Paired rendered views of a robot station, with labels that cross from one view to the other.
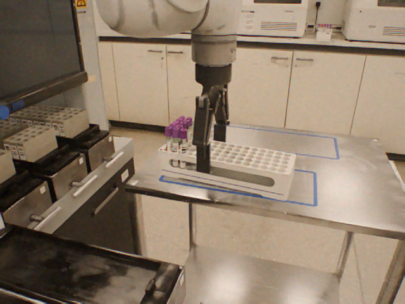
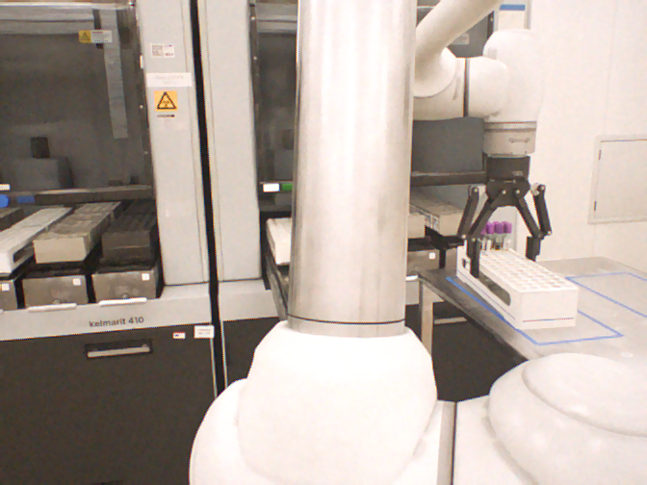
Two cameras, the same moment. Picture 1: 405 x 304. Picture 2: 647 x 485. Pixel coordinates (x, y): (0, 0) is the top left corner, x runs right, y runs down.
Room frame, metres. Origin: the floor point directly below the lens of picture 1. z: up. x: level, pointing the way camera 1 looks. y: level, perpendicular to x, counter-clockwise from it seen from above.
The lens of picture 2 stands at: (-0.08, -0.76, 1.17)
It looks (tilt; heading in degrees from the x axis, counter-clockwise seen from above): 14 degrees down; 63
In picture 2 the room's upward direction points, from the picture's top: 1 degrees counter-clockwise
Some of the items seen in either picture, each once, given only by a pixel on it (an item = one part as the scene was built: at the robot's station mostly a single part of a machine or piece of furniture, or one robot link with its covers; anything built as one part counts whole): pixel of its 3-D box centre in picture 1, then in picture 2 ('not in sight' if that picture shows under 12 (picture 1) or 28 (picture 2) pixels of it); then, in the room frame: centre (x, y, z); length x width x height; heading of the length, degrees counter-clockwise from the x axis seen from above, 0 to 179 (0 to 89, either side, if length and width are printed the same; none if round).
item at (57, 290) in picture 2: not in sight; (87, 254); (0.00, 0.89, 0.78); 0.73 x 0.14 x 0.09; 73
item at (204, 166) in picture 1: (203, 158); (475, 258); (0.62, -0.01, 0.89); 0.03 x 0.01 x 0.07; 68
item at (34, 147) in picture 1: (38, 145); (402, 228); (0.76, 0.42, 0.85); 0.12 x 0.02 x 0.06; 163
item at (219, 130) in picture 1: (219, 138); (530, 255); (0.72, -0.05, 0.89); 0.03 x 0.01 x 0.07; 68
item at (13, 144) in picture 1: (31, 144); not in sight; (0.76, 0.44, 0.85); 0.12 x 0.02 x 0.06; 163
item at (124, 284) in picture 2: not in sight; (142, 250); (0.15, 0.85, 0.78); 0.73 x 0.14 x 0.09; 73
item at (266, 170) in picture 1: (225, 164); (508, 281); (0.65, -0.06, 0.85); 0.30 x 0.10 x 0.06; 68
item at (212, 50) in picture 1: (213, 49); (508, 140); (0.67, -0.03, 1.10); 0.09 x 0.09 x 0.06
